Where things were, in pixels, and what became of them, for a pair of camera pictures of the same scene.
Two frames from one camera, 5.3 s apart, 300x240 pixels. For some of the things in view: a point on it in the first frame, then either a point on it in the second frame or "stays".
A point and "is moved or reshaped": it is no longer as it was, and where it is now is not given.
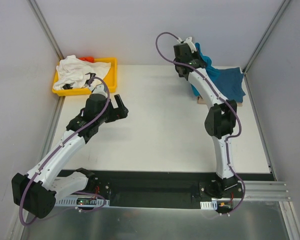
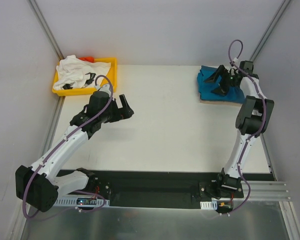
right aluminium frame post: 281,9 stays
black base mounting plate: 170,189 stays
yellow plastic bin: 111,77 stays
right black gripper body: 181,50 -> 230,78
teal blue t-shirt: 223,76 is moved or reshaped
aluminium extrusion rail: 266,191 stays
